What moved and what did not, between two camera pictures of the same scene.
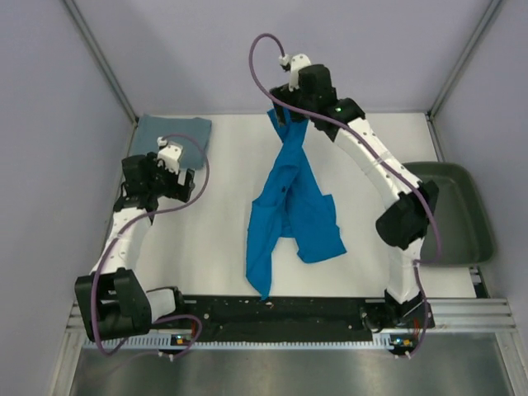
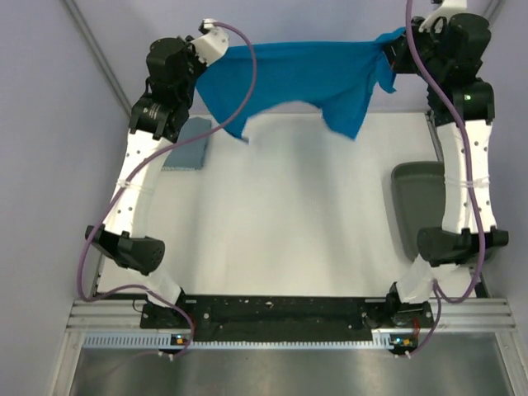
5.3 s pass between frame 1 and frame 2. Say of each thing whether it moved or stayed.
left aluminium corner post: stayed
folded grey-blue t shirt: stayed
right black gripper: moved
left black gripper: moved
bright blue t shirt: moved
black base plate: stayed
